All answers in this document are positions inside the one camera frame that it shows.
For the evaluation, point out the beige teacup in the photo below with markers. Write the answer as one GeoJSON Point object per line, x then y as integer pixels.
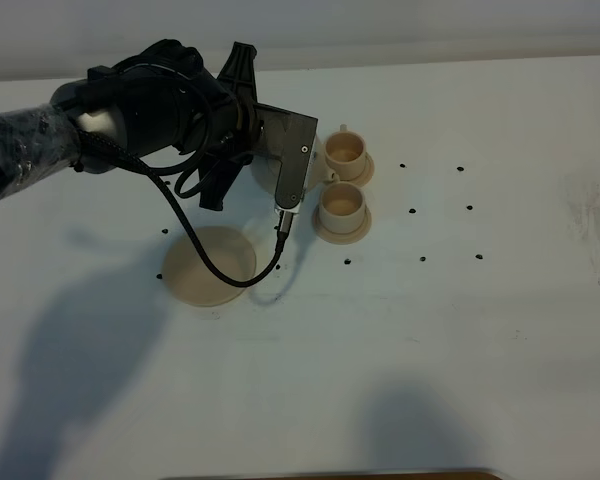
{"type": "Point", "coordinates": [345, 153]}
{"type": "Point", "coordinates": [341, 208]}

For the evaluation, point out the far beige teacup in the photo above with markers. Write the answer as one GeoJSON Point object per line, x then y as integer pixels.
{"type": "Point", "coordinates": [345, 153]}

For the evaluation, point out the far beige cup saucer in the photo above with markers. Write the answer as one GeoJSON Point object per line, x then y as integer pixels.
{"type": "Point", "coordinates": [365, 172]}

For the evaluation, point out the near beige cup saucer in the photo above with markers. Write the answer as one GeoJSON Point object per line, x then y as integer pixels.
{"type": "Point", "coordinates": [342, 236]}

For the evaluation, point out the beige cup saucer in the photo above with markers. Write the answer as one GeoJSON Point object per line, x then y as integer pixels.
{"type": "Point", "coordinates": [342, 236]}
{"type": "Point", "coordinates": [365, 172]}

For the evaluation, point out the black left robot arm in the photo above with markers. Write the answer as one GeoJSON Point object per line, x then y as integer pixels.
{"type": "Point", "coordinates": [159, 114]}

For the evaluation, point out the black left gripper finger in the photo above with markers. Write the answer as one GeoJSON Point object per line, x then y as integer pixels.
{"type": "Point", "coordinates": [220, 176]}
{"type": "Point", "coordinates": [237, 74]}

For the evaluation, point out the beige teapot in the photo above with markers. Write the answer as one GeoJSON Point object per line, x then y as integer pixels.
{"type": "Point", "coordinates": [266, 171]}

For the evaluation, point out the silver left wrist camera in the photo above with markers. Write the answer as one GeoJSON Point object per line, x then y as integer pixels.
{"type": "Point", "coordinates": [286, 137]}

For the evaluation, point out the near beige teacup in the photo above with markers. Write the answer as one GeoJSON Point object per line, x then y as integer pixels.
{"type": "Point", "coordinates": [341, 208]}

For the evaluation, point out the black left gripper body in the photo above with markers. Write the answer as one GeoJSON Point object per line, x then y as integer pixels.
{"type": "Point", "coordinates": [236, 126]}

